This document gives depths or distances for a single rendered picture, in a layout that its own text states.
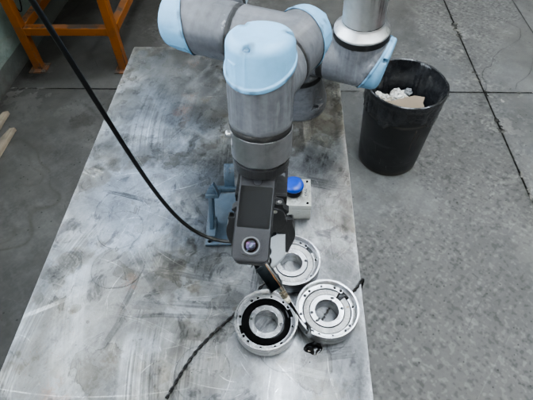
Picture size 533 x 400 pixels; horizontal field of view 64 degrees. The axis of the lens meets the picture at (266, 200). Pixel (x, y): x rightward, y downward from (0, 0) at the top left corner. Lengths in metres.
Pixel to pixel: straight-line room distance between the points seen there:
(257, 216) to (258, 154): 0.08
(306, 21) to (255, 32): 0.11
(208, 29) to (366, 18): 0.41
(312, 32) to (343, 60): 0.42
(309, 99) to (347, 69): 0.14
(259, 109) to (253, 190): 0.12
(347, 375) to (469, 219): 1.39
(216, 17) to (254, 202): 0.23
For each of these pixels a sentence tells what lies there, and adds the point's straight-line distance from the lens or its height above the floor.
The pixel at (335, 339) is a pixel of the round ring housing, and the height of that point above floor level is 0.84.
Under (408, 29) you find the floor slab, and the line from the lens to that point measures 3.14.
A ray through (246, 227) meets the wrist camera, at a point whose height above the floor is 1.09.
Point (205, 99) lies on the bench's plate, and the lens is 1.16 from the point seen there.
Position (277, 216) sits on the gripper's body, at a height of 1.05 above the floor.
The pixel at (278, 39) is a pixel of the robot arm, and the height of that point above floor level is 1.28.
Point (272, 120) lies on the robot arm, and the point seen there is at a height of 1.20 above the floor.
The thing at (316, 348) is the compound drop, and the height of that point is 0.80.
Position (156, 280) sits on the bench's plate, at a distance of 0.84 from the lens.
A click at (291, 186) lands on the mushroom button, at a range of 0.84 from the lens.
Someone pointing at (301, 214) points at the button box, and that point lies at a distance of 0.87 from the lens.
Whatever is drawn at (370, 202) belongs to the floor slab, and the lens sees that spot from 1.97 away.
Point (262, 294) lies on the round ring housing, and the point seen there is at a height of 0.83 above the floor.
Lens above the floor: 1.51
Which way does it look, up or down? 51 degrees down
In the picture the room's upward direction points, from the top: 2 degrees counter-clockwise
